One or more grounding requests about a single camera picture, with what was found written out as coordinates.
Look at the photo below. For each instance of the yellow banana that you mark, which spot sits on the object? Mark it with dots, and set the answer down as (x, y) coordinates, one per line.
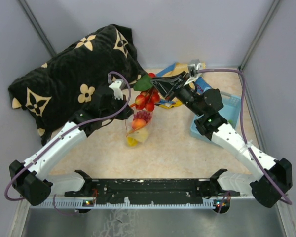
(132, 142)

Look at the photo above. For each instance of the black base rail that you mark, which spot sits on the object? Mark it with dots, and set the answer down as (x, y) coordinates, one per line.
(148, 191)

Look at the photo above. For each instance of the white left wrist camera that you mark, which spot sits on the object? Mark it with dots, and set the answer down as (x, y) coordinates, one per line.
(117, 87)

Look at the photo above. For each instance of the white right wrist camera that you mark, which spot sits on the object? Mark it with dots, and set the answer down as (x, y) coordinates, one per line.
(193, 67)

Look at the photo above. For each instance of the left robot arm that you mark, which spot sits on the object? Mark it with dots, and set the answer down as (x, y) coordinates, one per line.
(31, 178)

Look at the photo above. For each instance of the purple red grapes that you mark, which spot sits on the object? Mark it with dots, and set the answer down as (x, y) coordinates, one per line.
(143, 114)

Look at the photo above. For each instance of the clear zip top bag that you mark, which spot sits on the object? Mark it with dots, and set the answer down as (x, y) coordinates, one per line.
(128, 125)

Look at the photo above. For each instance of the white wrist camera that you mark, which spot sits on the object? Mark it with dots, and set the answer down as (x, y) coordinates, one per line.
(117, 87)
(193, 67)

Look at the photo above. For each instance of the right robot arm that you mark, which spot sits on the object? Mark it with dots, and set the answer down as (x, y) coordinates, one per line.
(269, 178)

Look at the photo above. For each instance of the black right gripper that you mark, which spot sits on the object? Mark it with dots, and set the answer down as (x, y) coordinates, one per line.
(170, 88)

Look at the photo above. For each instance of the red strawberries bunch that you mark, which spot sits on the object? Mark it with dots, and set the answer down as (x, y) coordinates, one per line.
(148, 96)

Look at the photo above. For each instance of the orange peach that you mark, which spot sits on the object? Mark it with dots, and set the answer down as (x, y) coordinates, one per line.
(138, 124)

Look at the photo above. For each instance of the yellow pear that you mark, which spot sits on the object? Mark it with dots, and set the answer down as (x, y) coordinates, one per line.
(141, 135)

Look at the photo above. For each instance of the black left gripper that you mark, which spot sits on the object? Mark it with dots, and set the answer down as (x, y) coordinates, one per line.
(125, 114)

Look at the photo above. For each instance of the yellow blue cartoon cloth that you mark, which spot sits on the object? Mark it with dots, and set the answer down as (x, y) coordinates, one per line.
(198, 86)

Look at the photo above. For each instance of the black floral pillow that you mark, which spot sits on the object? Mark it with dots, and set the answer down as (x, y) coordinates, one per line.
(52, 92)

